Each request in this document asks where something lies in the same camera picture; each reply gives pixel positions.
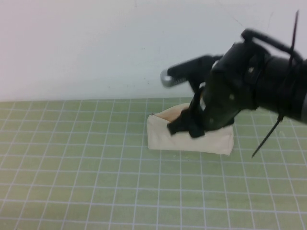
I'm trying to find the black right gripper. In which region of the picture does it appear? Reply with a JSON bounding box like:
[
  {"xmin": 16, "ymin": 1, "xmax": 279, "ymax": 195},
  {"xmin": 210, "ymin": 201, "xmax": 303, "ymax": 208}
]
[{"xmin": 166, "ymin": 42, "xmax": 259, "ymax": 139}]

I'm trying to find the cream fabric pencil case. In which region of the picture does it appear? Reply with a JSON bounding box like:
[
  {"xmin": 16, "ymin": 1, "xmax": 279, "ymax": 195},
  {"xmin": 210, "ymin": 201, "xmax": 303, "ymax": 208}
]
[{"xmin": 146, "ymin": 102, "xmax": 235, "ymax": 156}]

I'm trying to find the green grid cutting mat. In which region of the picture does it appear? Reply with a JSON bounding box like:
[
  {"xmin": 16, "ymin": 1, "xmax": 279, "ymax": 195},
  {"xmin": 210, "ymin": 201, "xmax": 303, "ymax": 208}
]
[{"xmin": 0, "ymin": 97, "xmax": 307, "ymax": 230}]

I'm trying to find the black cable loop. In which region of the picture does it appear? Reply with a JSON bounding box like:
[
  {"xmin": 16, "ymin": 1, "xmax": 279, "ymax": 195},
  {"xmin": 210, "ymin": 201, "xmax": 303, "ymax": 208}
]
[{"xmin": 240, "ymin": 28, "xmax": 303, "ymax": 62}]

